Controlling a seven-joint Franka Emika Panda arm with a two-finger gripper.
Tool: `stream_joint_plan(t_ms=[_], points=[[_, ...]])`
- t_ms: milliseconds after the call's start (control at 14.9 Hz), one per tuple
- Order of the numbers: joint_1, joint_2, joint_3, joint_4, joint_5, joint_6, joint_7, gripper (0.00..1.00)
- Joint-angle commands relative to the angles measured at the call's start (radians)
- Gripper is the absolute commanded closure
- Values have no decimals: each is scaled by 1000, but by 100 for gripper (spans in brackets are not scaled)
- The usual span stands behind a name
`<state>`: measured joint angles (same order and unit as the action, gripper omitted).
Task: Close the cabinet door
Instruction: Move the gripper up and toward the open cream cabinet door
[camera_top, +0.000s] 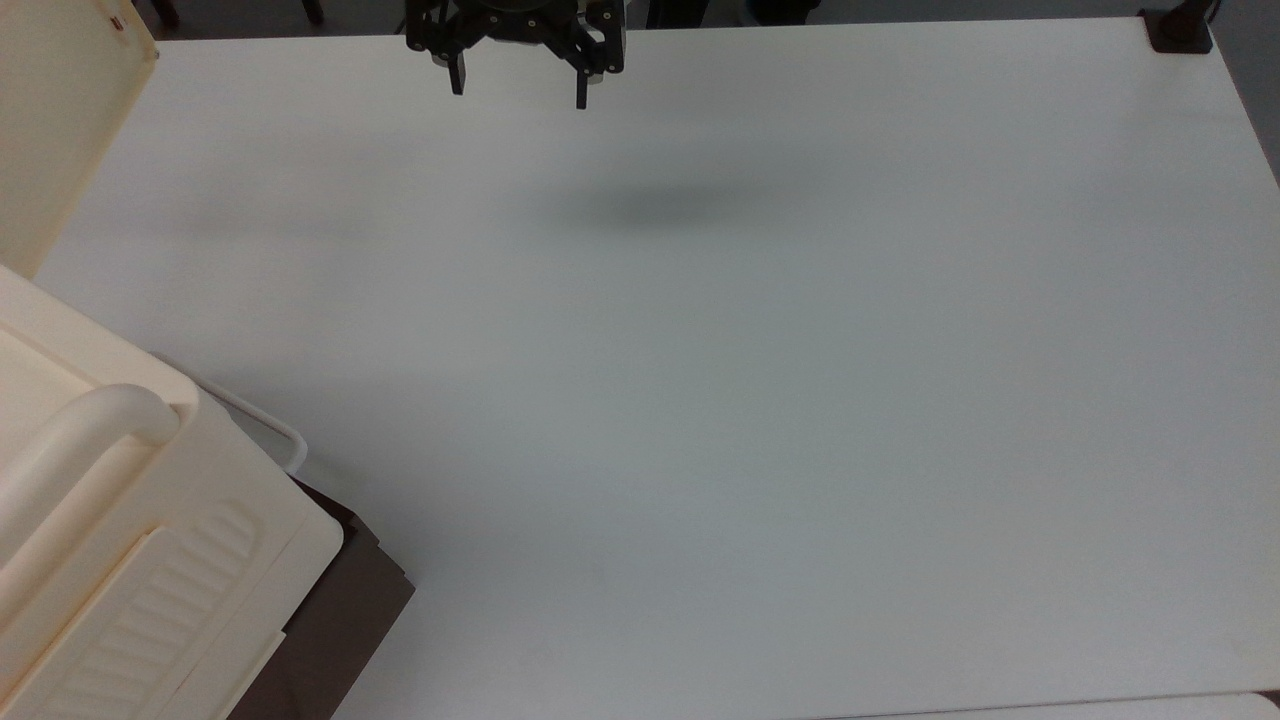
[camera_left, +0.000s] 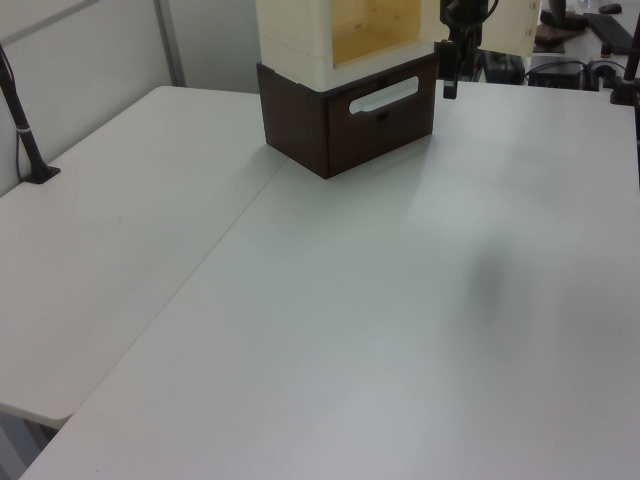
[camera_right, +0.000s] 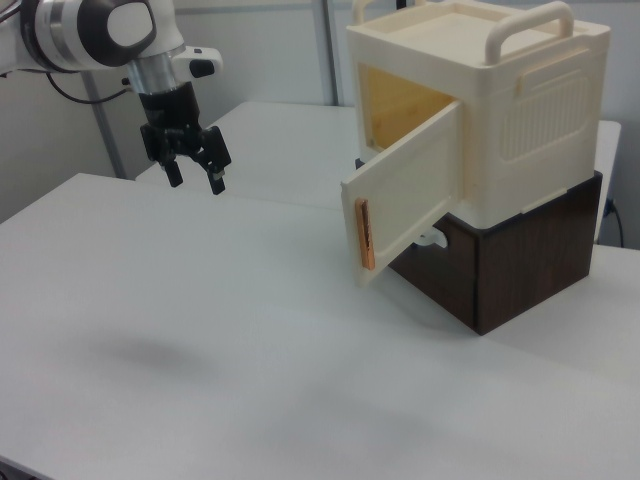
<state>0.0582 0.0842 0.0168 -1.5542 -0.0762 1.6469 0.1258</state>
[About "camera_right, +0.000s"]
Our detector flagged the grey partition frame post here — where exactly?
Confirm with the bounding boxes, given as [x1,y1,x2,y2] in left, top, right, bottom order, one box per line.
[318,0,347,107]

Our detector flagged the cream cabinet door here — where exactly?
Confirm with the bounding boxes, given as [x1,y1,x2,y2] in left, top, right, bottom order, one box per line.
[340,97,469,291]

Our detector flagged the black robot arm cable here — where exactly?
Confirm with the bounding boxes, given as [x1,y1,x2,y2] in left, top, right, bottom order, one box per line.
[48,73,136,105]

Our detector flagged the white drawer handle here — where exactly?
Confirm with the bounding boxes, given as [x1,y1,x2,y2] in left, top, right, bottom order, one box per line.
[411,227,450,250]

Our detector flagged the copper door handle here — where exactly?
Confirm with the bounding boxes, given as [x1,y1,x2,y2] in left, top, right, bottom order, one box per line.
[353,196,376,272]

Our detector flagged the cream wooden cabinet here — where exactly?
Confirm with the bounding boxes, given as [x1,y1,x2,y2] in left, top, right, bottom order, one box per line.
[344,0,614,229]

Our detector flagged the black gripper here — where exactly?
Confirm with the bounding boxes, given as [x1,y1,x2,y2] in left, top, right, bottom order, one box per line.
[138,81,234,197]

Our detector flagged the black power cable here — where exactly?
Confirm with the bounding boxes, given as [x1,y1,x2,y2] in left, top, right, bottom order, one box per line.
[606,198,627,247]

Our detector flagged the dark brown drawer box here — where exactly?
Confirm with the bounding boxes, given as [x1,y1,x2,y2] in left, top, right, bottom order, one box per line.
[354,157,604,337]

